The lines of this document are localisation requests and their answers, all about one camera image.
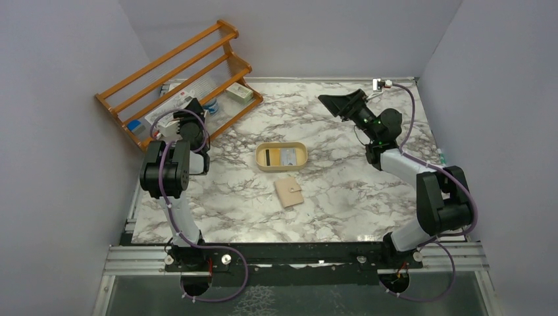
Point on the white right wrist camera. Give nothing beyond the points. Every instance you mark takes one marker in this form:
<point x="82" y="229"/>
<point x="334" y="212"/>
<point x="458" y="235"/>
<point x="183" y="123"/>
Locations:
<point x="378" y="84"/>

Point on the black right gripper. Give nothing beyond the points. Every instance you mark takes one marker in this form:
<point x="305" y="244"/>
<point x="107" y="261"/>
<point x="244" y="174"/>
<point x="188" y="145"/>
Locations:
<point x="337" y="104"/>

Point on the green white small tube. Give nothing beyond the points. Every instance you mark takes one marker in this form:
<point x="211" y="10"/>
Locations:
<point x="443" y="160"/>

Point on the white printed packet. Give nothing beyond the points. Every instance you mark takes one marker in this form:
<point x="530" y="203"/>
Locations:
<point x="178" y="101"/>

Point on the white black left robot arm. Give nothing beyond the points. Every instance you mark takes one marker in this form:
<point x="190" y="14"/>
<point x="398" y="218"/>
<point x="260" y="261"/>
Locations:
<point x="179" y="148"/>

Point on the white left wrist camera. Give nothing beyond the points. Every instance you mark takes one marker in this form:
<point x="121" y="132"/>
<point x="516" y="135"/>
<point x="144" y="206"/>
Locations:
<point x="168" y="131"/>

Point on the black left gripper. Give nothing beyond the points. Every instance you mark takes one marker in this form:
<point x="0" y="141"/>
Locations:
<point x="185" y="117"/>

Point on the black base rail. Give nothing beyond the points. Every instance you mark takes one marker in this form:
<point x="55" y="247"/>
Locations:
<point x="287" y="264"/>

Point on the tan leather card holder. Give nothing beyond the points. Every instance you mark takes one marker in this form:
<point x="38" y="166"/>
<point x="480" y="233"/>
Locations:
<point x="289" y="192"/>

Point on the blue white round jar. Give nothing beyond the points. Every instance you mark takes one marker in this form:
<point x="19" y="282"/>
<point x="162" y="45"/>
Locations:
<point x="211" y="106"/>

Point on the orange wooden rack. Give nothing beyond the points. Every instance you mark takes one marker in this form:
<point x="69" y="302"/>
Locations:
<point x="205" y="64"/>

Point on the blue grey eraser block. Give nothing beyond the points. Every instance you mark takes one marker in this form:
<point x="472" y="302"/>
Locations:
<point x="136" y="127"/>

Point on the gold card with black stripe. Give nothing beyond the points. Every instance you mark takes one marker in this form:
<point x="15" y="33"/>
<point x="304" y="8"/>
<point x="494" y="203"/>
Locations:
<point x="273" y="157"/>

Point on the grey blue credit card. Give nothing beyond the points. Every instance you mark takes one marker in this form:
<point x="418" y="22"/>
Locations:
<point x="289" y="156"/>

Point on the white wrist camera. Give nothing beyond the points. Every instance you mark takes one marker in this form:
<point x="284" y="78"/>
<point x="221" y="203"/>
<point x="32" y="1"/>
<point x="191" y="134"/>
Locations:
<point x="168" y="131"/>
<point x="378" y="84"/>

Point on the beige oval tray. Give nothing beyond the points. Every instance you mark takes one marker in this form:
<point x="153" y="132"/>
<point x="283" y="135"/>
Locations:
<point x="302" y="156"/>

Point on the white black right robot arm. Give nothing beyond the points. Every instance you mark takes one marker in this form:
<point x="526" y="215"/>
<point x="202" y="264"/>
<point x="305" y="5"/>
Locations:
<point x="443" y="200"/>

